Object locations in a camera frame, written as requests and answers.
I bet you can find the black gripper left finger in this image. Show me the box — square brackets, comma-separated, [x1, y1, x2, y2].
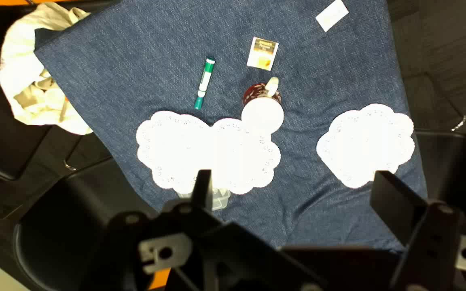
[162, 169, 229, 240]

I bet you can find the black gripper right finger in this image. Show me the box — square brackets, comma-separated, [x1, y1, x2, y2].
[369, 171, 465, 291]

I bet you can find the teal blue marker pen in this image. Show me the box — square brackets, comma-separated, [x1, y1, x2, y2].
[193, 57, 217, 112]

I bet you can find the maroon floral mug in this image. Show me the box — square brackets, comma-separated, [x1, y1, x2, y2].
[242, 77, 287, 133]

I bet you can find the clear plastic container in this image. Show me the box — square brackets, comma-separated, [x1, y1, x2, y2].
[211, 185, 234, 214]

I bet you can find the blue denim table cloth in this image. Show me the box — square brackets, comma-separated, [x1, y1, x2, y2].
[35, 0, 431, 256]

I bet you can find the orange tea bag packet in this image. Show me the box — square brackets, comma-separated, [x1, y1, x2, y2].
[247, 36, 280, 74]

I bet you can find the white rectangular paper sachet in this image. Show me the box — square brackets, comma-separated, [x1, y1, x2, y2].
[314, 0, 352, 35]

